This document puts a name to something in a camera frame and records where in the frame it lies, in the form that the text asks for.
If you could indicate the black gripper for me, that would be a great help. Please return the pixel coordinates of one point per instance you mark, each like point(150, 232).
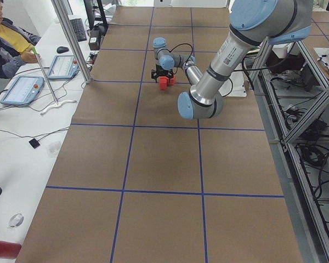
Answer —
point(163, 72)

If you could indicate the red cube block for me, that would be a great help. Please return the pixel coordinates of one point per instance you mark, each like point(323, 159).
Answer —
point(172, 81)
point(167, 81)
point(163, 83)

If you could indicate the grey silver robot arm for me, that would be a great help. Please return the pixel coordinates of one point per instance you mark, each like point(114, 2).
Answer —
point(251, 22)

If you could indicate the black power adapter brick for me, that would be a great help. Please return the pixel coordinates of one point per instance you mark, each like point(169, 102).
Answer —
point(94, 40)

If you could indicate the black computer keyboard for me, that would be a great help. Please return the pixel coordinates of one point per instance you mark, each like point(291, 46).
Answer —
point(78, 28)

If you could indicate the far blue teach pendant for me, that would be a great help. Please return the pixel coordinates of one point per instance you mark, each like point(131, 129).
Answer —
point(63, 67)

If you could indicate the blue teach pendant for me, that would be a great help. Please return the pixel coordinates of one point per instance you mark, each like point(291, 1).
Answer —
point(63, 67)
point(23, 91)

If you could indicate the black computer mouse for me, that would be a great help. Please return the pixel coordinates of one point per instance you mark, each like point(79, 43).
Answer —
point(62, 49)

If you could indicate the thin metal stand rod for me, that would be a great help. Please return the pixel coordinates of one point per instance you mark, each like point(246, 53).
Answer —
point(57, 104)

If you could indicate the near blue teach pendant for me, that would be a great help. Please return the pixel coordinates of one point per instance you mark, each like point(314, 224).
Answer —
point(23, 91)

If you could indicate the small black square puck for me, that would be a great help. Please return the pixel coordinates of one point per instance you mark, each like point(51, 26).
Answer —
point(34, 143)

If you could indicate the seated man yellow shirt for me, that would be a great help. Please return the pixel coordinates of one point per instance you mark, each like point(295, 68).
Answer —
point(16, 45)

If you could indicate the clear plastic round object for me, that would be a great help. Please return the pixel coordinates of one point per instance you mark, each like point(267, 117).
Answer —
point(16, 220)

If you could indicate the dark red cylinder object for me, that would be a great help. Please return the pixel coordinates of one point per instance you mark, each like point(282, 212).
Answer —
point(9, 250)

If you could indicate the aluminium frame column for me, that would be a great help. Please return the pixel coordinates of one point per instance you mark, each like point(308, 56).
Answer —
point(62, 15)

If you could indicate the aluminium frame rack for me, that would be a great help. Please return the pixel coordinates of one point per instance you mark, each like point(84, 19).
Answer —
point(291, 85)

